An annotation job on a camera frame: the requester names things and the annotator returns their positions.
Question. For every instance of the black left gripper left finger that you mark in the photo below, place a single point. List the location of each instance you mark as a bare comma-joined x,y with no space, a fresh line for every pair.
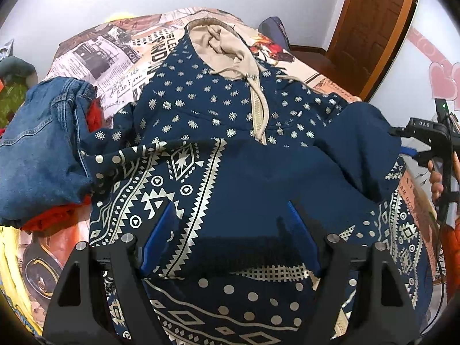
100,298

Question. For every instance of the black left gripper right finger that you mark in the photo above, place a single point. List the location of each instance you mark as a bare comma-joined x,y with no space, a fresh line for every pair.
382,311

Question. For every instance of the navy patterned hoodie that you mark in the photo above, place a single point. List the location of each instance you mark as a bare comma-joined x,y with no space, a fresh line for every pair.
211,163

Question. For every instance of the orange sleeved right forearm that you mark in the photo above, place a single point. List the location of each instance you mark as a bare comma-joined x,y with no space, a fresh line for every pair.
450,240

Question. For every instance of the person's right hand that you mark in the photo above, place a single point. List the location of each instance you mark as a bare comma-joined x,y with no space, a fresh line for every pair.
436,183

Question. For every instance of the folded red garment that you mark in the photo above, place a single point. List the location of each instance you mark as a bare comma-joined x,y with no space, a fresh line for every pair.
58,214

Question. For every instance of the yellow cartoon blanket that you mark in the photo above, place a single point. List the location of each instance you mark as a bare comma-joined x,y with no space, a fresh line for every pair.
12,284

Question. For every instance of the folded blue jeans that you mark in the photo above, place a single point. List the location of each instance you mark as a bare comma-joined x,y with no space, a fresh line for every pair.
41,163

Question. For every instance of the wooden door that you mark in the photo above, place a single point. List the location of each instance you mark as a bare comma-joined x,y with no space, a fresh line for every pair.
365,40

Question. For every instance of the dark blue pillow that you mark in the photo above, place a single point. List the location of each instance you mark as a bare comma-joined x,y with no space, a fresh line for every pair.
273,28

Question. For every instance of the newspaper print bed sheet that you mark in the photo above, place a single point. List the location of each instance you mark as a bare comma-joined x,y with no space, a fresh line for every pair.
109,63

